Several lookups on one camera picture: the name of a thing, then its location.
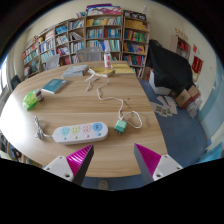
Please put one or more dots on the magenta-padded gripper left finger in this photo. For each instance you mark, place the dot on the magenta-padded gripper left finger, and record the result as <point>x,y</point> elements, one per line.
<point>78,161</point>

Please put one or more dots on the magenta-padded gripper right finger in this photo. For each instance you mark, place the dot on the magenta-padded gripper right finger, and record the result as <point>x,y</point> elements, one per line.
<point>150,160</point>

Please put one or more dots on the green charger block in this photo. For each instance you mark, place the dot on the green charger block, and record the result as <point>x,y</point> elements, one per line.
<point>120,126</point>

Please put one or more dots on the white power strip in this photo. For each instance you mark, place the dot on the white power strip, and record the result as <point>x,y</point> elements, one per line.
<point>81,132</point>

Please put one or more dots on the papers on floor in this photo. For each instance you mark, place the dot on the papers on floor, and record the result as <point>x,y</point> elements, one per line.
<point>163,108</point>

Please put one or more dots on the clear plastic bag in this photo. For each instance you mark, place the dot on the clear plastic bag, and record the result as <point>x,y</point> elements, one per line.
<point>194,107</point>

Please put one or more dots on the white box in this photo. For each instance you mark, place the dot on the white box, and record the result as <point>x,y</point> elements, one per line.
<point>158,89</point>

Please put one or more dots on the brown cardboard box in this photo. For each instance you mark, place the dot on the brown cardboard box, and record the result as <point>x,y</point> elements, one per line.
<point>186,96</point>

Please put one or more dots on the small red-lidded jar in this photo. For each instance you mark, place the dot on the small red-lidded jar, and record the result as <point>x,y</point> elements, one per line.
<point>39,95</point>

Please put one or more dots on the bright green plastic container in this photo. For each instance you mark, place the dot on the bright green plastic container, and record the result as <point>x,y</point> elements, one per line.
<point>30,100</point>

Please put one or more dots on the teal book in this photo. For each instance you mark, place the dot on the teal book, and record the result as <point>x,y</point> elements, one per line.
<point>54,86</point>

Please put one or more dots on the grey book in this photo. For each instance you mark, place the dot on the grey book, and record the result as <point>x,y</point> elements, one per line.
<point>75,71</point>

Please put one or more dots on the thick yellow book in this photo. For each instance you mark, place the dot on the thick yellow book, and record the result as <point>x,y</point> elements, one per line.
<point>101,71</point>

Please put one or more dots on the flat yellow book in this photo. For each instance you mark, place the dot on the flat yellow book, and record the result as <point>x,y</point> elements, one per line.
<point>124,69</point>

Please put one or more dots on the black cloth cover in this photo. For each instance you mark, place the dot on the black cloth cover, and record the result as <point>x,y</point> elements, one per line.
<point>170,65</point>

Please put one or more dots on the dark office chair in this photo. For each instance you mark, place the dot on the dark office chair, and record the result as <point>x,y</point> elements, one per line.
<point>15,82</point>

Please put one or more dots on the small grey mesh chair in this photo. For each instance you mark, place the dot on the small grey mesh chair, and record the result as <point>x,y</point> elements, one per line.
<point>52,62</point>

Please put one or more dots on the white bottle with red label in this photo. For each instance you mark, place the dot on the white bottle with red label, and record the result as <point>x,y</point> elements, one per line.
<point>107,60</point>

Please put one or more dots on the large grey mesh chair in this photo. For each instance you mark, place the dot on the large grey mesh chair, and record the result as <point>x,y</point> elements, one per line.
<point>89,54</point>

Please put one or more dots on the window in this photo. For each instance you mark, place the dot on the window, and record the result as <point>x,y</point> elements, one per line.
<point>3,78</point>

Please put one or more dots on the wooden bookshelf unit with books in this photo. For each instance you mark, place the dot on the wooden bookshelf unit with books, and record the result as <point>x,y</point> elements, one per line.
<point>100,35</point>

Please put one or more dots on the black printed box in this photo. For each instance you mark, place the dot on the black printed box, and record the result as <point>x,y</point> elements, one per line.
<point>135,15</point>

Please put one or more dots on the colourful flat boxes stack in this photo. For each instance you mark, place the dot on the colourful flat boxes stack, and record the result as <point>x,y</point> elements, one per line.
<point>104,10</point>

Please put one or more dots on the red wall hanging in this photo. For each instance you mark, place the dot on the red wall hanging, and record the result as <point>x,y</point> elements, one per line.
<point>197,64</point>

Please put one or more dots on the small wall shelf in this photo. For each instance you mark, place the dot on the small wall shelf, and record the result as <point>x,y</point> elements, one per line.
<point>181,46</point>

